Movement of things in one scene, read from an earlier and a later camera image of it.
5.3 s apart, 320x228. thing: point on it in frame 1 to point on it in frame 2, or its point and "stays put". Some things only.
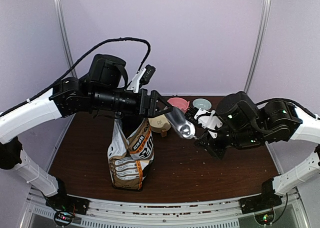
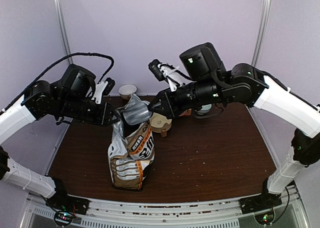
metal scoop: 178,118 to 136,114
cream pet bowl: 160,123 stays put
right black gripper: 210,145 to 169,109
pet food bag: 130,158 stays put
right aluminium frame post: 259,46 stays put
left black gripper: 151,110 to 102,118
